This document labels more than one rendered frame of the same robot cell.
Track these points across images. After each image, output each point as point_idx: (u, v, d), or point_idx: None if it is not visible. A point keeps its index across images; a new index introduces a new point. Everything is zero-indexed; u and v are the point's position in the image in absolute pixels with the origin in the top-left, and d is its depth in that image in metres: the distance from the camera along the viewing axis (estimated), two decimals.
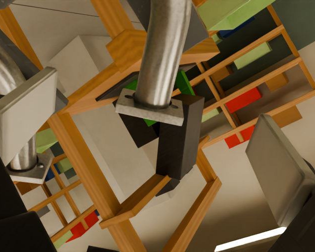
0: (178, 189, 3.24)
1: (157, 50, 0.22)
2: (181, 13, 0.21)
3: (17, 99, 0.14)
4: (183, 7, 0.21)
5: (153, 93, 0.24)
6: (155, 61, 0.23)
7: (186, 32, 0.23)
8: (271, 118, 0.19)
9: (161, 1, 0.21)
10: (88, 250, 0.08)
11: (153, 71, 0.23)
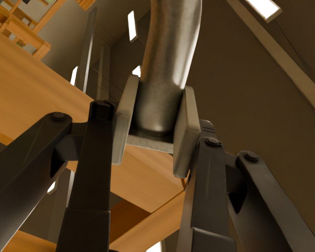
0: None
1: (158, 66, 0.18)
2: (189, 20, 0.17)
3: (131, 104, 0.16)
4: (192, 14, 0.17)
5: (154, 117, 0.19)
6: (156, 80, 0.18)
7: (195, 44, 0.18)
8: (191, 89, 0.20)
9: (164, 6, 0.17)
10: (88, 250, 0.08)
11: (154, 91, 0.19)
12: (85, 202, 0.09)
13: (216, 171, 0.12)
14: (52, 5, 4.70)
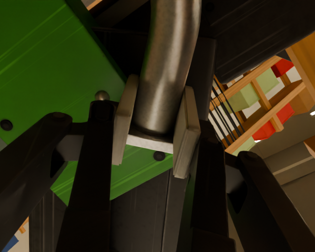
0: None
1: (158, 65, 0.18)
2: (189, 20, 0.17)
3: (131, 104, 0.16)
4: (192, 13, 0.17)
5: (153, 117, 0.19)
6: (156, 79, 0.18)
7: (195, 44, 0.18)
8: (191, 89, 0.20)
9: (164, 6, 0.17)
10: (88, 250, 0.08)
11: (154, 91, 0.19)
12: (85, 202, 0.09)
13: (216, 171, 0.12)
14: None
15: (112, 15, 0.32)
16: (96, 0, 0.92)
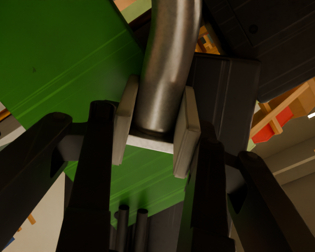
0: None
1: (159, 66, 0.18)
2: (190, 20, 0.17)
3: (131, 104, 0.16)
4: (193, 14, 0.17)
5: (154, 117, 0.19)
6: (157, 80, 0.18)
7: (195, 44, 0.18)
8: (191, 89, 0.21)
9: (165, 6, 0.17)
10: (88, 250, 0.08)
11: (155, 91, 0.19)
12: (85, 202, 0.09)
13: (216, 171, 0.12)
14: None
15: (149, 31, 0.32)
16: None
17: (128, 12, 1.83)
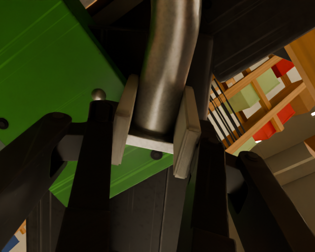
0: None
1: (159, 65, 0.18)
2: (189, 20, 0.17)
3: (131, 104, 0.16)
4: (192, 13, 0.17)
5: (154, 117, 0.19)
6: (157, 79, 0.18)
7: (195, 44, 0.18)
8: (191, 89, 0.20)
9: (165, 6, 0.17)
10: (88, 250, 0.08)
11: (154, 91, 0.19)
12: (85, 202, 0.09)
13: (217, 171, 0.12)
14: None
15: (110, 14, 0.32)
16: (95, 0, 0.91)
17: None
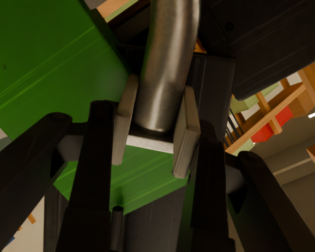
0: None
1: (159, 65, 0.18)
2: (189, 19, 0.17)
3: (131, 104, 0.16)
4: (192, 13, 0.17)
5: (154, 117, 0.19)
6: (157, 79, 0.18)
7: (195, 43, 0.18)
8: (191, 89, 0.20)
9: (164, 5, 0.17)
10: (88, 250, 0.08)
11: (154, 91, 0.19)
12: (85, 202, 0.09)
13: (216, 171, 0.12)
14: None
15: (130, 29, 0.32)
16: (102, 3, 0.92)
17: None
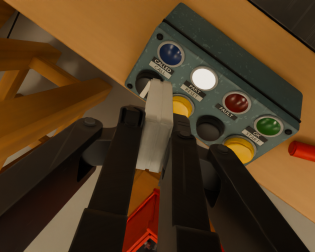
0: None
1: None
2: None
3: (157, 109, 0.16)
4: None
5: None
6: None
7: None
8: (169, 84, 0.20)
9: None
10: (88, 250, 0.08)
11: None
12: (105, 205, 0.09)
13: (191, 164, 0.12)
14: None
15: None
16: None
17: None
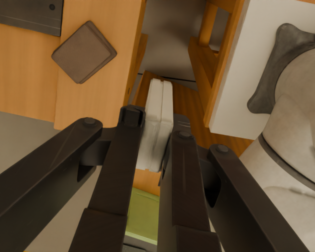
0: None
1: None
2: None
3: (157, 109, 0.16)
4: None
5: None
6: None
7: None
8: (169, 84, 0.20)
9: None
10: (88, 250, 0.08)
11: None
12: (105, 205, 0.09)
13: (191, 164, 0.12)
14: None
15: None
16: None
17: None
